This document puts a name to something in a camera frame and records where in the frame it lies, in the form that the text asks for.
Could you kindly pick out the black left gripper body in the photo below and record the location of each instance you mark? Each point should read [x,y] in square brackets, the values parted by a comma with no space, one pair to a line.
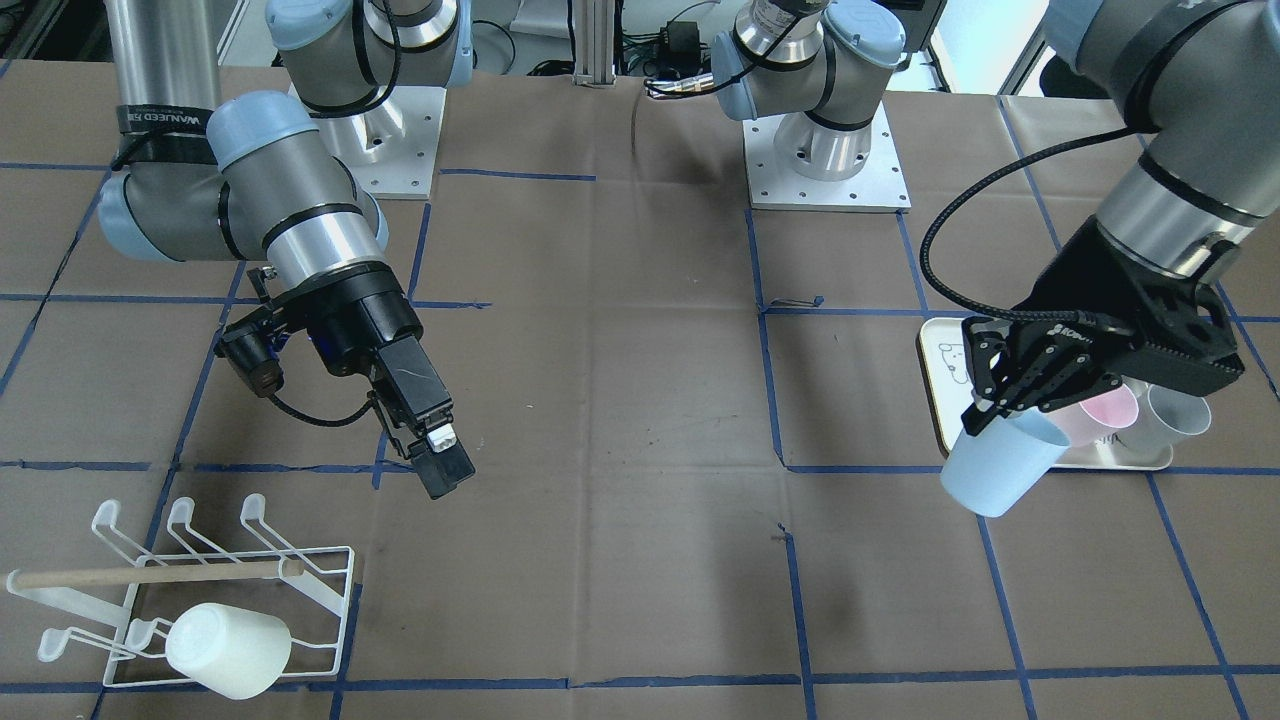
[1068,290]

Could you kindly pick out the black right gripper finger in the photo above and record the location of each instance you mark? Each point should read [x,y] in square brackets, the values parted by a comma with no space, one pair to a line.
[440,461]

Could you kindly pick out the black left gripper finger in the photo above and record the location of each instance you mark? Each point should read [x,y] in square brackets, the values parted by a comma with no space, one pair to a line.
[985,341]
[1048,375]

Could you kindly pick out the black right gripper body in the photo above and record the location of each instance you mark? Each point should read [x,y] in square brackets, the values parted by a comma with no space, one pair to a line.
[372,325]

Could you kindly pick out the light blue plastic cup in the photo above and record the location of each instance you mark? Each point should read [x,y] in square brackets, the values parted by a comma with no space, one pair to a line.
[988,473]

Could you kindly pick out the white plastic cup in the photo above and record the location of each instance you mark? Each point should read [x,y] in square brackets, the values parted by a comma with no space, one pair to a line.
[237,653]

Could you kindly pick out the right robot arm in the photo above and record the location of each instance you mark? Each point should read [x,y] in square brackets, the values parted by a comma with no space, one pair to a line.
[197,178]

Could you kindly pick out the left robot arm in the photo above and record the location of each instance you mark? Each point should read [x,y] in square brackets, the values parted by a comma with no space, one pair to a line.
[1200,79]

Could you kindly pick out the pink plastic cup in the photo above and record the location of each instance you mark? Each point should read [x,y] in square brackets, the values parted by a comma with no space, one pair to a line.
[1097,417]

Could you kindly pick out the grey plastic cup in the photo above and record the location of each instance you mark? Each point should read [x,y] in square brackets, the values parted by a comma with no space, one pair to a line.
[1165,418]

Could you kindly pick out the cream serving tray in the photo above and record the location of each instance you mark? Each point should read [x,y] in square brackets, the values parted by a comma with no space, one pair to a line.
[942,356]

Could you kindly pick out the black power adapter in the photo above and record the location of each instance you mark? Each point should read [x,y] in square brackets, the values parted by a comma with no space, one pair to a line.
[679,42]

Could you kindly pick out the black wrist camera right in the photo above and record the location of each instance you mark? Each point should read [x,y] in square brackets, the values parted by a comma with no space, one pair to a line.
[251,346]

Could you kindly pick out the white wire cup rack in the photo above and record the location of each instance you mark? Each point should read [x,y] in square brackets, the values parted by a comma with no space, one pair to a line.
[126,610]

